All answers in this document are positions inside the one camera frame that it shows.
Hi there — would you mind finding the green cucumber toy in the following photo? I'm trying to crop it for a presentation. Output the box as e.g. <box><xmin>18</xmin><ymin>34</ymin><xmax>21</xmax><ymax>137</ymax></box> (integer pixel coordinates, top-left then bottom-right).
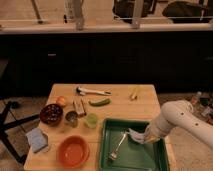
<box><xmin>88</xmin><ymin>98</ymin><xmax>111</xmax><ymax>107</ymax></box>

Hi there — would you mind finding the metal fork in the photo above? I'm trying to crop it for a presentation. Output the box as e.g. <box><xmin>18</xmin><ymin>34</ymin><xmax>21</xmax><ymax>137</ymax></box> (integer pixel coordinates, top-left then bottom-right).
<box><xmin>109</xmin><ymin>133</ymin><xmax>127</xmax><ymax>160</ymax></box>

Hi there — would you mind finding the blue sponge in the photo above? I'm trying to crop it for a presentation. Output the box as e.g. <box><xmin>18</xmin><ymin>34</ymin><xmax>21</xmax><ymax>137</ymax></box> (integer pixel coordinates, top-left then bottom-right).
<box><xmin>26</xmin><ymin>128</ymin><xmax>48</xmax><ymax>153</ymax></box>

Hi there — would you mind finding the grey-blue towel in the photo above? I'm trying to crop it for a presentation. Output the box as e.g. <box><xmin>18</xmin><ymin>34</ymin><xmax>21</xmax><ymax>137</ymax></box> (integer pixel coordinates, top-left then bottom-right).
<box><xmin>129</xmin><ymin>128</ymin><xmax>145</xmax><ymax>144</ymax></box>

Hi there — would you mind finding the green plastic tray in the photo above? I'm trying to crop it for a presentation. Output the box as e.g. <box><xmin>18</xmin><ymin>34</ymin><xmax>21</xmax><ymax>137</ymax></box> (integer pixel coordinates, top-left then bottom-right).
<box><xmin>99</xmin><ymin>118</ymin><xmax>170</xmax><ymax>171</ymax></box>

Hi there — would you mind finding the orange plastic bowl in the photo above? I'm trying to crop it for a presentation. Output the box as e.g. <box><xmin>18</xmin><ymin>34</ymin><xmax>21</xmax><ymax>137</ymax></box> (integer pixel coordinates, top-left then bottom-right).
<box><xmin>56</xmin><ymin>135</ymin><xmax>90</xmax><ymax>169</ymax></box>

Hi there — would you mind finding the small metal cup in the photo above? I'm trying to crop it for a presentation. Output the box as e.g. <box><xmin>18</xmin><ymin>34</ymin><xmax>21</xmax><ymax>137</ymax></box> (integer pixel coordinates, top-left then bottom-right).
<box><xmin>65</xmin><ymin>111</ymin><xmax>78</xmax><ymax>127</ymax></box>

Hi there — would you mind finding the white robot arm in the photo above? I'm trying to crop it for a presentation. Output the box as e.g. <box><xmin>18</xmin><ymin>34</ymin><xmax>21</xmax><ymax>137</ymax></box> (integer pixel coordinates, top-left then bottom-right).
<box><xmin>144</xmin><ymin>100</ymin><xmax>213</xmax><ymax>149</ymax></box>

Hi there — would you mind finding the light green cup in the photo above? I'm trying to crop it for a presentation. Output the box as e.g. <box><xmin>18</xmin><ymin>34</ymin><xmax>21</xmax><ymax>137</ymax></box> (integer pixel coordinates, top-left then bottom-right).
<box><xmin>85</xmin><ymin>113</ymin><xmax>99</xmax><ymax>129</ymax></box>

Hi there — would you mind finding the orange peach toy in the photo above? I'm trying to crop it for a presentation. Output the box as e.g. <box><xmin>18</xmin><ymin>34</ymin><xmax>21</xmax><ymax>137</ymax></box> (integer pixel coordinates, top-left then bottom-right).
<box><xmin>56</xmin><ymin>96</ymin><xmax>67</xmax><ymax>107</ymax></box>

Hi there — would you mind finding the dark red colander bowl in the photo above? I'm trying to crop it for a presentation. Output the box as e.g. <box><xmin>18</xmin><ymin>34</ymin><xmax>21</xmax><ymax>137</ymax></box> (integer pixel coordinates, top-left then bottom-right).
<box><xmin>39</xmin><ymin>103</ymin><xmax>63</xmax><ymax>126</ymax></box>

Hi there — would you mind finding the black chair base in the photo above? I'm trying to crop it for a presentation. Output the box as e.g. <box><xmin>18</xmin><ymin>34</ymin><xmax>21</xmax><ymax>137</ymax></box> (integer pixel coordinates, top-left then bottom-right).
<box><xmin>0</xmin><ymin>101</ymin><xmax>39</xmax><ymax>164</ymax></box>

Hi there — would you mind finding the wooden table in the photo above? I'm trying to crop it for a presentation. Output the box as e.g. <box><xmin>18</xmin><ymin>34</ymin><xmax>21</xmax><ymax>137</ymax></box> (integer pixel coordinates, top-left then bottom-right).
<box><xmin>23</xmin><ymin>83</ymin><xmax>179</xmax><ymax>171</ymax></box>

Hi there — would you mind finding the yellow banana toy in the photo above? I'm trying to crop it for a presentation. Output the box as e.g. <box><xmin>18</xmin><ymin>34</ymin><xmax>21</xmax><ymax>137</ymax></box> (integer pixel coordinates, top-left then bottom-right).
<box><xmin>130</xmin><ymin>87</ymin><xmax>138</xmax><ymax>100</ymax></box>

